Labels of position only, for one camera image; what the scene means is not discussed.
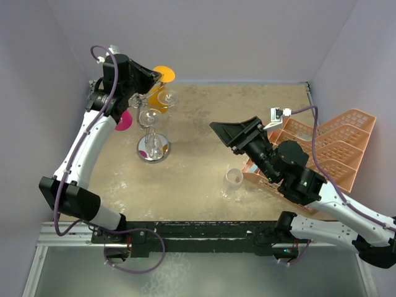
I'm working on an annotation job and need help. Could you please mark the yellow plastic wine glass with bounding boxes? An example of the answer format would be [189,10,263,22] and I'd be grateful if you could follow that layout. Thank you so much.
[147,66,176,114]

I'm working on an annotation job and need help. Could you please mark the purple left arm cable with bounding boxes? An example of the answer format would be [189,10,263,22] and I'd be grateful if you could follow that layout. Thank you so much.
[53,45,120,238]

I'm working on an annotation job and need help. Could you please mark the clear wine glass right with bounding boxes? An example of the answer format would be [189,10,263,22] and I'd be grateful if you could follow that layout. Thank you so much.
[220,168,244,201]

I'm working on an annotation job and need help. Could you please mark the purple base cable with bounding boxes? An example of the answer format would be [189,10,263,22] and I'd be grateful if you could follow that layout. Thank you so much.
[103,228,167,275]
[277,238,312,266]

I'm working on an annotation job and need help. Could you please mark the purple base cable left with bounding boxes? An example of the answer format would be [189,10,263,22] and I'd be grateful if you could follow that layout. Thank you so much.
[103,228,167,275]

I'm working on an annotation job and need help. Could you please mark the chrome wine glass rack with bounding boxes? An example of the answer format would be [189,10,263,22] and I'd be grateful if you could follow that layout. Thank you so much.
[128,83,173,164]

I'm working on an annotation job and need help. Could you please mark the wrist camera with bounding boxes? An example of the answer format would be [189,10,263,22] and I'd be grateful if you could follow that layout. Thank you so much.
[264,107,292,132]
[95,45,122,64]

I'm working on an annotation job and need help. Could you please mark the clear champagne flute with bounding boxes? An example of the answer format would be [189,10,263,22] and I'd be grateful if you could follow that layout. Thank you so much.
[158,89,179,143]
[137,108,170,163]

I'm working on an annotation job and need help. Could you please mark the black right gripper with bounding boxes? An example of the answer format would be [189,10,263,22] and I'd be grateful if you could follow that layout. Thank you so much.
[210,116,279,182]

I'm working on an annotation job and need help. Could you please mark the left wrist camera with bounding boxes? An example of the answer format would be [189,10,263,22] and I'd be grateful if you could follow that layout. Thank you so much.
[95,45,122,64]

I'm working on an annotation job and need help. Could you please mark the orange plastic basket rack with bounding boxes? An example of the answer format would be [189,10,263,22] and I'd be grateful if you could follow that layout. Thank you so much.
[241,108,377,216]

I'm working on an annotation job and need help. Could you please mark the pink plastic wine glass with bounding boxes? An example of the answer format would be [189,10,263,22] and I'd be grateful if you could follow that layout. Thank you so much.
[115,110,133,132]

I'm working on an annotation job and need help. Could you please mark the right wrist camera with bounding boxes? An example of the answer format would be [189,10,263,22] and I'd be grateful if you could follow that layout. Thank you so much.
[264,107,292,132]

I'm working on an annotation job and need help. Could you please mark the black base frame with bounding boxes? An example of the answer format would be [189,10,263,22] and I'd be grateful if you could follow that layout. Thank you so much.
[92,212,307,260]

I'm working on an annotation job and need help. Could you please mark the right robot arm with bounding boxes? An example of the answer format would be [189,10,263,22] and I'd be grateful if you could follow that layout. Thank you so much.
[210,117,395,269]

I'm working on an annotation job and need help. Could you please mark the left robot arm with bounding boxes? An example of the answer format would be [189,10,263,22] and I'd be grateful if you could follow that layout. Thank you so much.
[39,54,161,243]

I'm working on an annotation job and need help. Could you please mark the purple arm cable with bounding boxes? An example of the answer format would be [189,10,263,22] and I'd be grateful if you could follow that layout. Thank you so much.
[53,45,120,238]
[290,105,396,231]

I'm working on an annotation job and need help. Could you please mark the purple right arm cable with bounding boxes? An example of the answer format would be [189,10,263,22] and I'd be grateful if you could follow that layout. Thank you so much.
[290,105,396,231]

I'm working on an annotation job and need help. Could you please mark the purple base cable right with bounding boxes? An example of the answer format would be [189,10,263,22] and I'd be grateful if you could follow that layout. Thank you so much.
[277,238,312,266]

